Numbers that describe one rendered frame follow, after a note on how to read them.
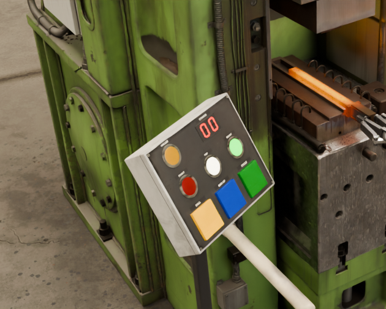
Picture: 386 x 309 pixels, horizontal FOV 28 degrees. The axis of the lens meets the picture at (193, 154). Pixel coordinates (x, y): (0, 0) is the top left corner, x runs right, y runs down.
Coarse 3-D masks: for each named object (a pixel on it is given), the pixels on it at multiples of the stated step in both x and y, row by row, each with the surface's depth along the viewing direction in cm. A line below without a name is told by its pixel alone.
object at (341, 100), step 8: (296, 72) 247; (304, 72) 247; (304, 80) 244; (312, 80) 242; (320, 88) 237; (328, 88) 237; (328, 96) 234; (336, 96) 232; (344, 96) 231; (344, 104) 227; (352, 104) 225; (360, 104) 224; (368, 112) 220
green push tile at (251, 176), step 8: (248, 168) 198; (256, 168) 200; (240, 176) 196; (248, 176) 198; (256, 176) 200; (248, 184) 197; (256, 184) 199; (264, 184) 201; (248, 192) 197; (256, 192) 198
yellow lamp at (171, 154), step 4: (168, 148) 182; (172, 148) 183; (168, 152) 182; (172, 152) 183; (176, 152) 184; (168, 156) 182; (172, 156) 183; (176, 156) 184; (168, 160) 182; (172, 160) 182; (176, 160) 183; (172, 164) 182
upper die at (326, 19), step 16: (272, 0) 224; (288, 0) 216; (320, 0) 204; (336, 0) 207; (352, 0) 209; (368, 0) 212; (288, 16) 219; (304, 16) 211; (320, 16) 206; (336, 16) 209; (352, 16) 212; (368, 16) 215
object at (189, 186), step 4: (184, 180) 184; (188, 180) 185; (192, 180) 186; (184, 184) 184; (188, 184) 184; (192, 184) 185; (184, 188) 183; (188, 188) 184; (192, 188) 185; (184, 192) 183; (188, 192) 184; (192, 192) 185
